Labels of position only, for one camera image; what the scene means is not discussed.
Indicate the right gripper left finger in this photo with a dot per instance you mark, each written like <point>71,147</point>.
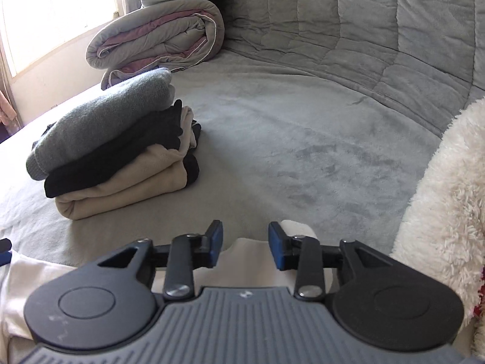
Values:
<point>186,253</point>

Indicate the grey bed blanket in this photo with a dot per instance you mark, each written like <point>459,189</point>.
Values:
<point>276,144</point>

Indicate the grey quilted headboard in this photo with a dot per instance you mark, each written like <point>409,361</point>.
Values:
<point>422,58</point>

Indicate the folded black garment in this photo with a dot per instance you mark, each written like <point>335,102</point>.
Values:
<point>156,128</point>

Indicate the folded grey garment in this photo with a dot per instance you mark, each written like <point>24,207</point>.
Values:
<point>99,120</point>

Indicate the folded beige garment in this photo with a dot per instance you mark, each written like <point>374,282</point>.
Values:
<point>156,171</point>

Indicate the window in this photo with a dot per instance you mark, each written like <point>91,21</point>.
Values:
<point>31,29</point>

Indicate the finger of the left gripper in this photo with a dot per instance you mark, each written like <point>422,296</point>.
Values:
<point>5,252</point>

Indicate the folded grey pink quilt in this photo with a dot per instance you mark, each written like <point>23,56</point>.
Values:
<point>176,35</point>

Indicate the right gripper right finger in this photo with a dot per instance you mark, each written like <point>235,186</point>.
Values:
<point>307,256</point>

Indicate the white plush toy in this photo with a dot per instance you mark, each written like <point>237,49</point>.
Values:
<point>442,230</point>

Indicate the white cream sweatshirt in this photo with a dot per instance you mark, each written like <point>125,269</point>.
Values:
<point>112,310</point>

